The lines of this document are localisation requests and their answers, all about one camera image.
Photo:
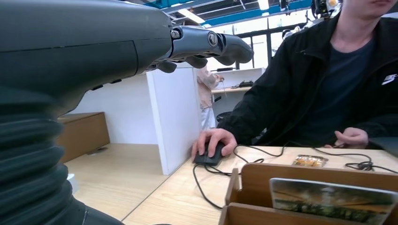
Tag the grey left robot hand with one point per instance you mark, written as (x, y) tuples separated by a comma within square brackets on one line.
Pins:
[(77, 40)]

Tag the black computer mouse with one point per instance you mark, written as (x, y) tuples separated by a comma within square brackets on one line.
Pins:
[(208, 160)]

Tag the standing person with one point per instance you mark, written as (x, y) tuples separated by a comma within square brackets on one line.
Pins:
[(206, 93)]

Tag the seated person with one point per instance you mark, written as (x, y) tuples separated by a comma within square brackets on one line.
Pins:
[(326, 93)]

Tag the wooden card organizer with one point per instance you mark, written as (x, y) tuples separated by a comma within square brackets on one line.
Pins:
[(255, 186)]

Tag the yellow scenic room key card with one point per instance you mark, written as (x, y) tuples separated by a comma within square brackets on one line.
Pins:
[(326, 202)]

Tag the white background desk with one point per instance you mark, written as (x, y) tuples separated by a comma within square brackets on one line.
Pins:
[(230, 99)]

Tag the white counter partition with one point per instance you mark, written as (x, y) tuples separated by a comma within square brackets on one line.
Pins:
[(174, 118)]

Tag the brown cardboard box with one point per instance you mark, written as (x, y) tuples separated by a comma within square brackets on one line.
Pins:
[(84, 133)]

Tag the long ceiling light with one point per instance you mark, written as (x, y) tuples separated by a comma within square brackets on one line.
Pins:
[(191, 16)]

